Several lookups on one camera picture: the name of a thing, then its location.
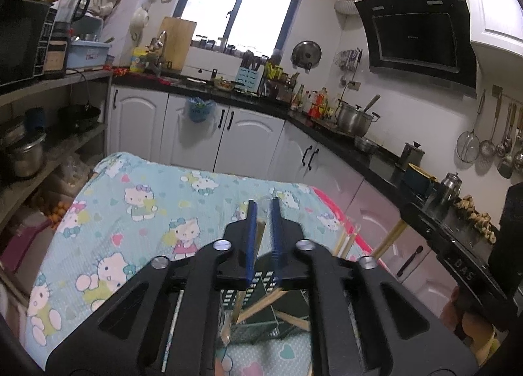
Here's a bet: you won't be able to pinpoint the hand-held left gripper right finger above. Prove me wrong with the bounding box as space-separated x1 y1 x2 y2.
272 198 479 376

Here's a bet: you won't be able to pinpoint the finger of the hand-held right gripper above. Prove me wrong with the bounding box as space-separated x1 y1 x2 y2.
401 202 441 255

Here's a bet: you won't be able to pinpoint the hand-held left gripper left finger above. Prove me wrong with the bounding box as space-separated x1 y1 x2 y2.
45 200 258 376

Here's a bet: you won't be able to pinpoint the green perforated utensil holder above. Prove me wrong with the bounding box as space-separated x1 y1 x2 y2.
218 268 313 346

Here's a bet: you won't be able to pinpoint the cluster of hanging small utensils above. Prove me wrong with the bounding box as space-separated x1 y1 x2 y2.
333 47 365 88

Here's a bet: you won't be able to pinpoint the person's right hand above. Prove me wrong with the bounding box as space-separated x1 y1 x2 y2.
443 288 498 365

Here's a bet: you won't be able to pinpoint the dark blue container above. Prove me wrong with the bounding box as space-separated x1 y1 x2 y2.
404 163 437 196

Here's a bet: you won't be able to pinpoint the small metal teapot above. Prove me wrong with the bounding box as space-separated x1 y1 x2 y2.
436 172 463 206

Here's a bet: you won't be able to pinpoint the pile of ginger roots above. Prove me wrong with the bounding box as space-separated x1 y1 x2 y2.
455 194 498 244

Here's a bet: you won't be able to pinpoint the steel pitcher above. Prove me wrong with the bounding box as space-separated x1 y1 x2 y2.
399 140 426 165

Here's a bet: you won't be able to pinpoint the black kitchen countertop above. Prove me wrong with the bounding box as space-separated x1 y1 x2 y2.
110 72 507 246

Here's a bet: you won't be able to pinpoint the small steel bowl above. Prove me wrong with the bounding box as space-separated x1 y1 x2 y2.
352 135 381 155

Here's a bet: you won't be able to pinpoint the hanging slotted skimmer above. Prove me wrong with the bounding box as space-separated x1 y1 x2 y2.
480 92 504 157

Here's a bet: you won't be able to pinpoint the cartoon cat printed tablecloth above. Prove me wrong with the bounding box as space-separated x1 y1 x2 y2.
25 151 340 376

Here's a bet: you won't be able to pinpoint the white base cabinets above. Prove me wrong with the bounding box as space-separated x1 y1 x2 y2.
107 84 462 319

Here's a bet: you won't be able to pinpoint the large stainless steel pot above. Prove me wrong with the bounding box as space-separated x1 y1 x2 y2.
334 94 381 137

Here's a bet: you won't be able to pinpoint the blue plastic bag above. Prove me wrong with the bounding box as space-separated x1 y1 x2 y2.
185 95 218 124

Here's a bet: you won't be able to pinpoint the cluster of condiment bottles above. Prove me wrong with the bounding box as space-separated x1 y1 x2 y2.
265 65 336 120

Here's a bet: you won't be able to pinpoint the light blue knife block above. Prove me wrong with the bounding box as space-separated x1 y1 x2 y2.
236 51 267 96

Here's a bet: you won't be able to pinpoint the black range hood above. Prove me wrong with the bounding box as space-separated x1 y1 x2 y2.
353 0 480 100

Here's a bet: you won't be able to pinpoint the hanging steel pan lid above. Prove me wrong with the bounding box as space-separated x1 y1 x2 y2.
291 40 323 69

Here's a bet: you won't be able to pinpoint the pile of oranges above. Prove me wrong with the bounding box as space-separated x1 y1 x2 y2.
46 200 73 230

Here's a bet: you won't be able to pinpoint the row of spice jars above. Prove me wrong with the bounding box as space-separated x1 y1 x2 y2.
191 34 259 55

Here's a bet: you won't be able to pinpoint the black pan on shelf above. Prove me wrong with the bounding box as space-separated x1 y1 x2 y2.
58 104 101 132

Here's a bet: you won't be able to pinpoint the metal faucet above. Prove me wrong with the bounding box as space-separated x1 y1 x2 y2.
148 30 174 71

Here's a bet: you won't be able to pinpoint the wooden cutting board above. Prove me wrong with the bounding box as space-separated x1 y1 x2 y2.
157 17 198 71

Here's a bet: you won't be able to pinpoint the yellow container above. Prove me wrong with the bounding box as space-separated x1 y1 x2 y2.
130 47 148 73

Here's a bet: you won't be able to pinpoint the white upper cabinet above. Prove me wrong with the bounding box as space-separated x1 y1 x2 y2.
462 0 523 59

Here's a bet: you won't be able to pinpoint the steel pot on shelf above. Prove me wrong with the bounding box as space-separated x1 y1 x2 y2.
3 131 48 179

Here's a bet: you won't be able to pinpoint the grey shelf unit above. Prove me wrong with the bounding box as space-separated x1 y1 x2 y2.
0 70 114 238

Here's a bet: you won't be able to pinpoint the blue plastic basin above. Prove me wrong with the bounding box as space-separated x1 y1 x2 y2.
65 39 112 70

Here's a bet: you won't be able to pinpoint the black blender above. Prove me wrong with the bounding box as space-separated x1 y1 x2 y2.
43 0 93 76

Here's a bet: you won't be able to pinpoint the black microwave oven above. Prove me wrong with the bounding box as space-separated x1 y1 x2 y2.
0 0 53 88

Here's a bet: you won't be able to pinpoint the hanging wire strainer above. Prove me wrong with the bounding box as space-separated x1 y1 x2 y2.
455 89 488 163

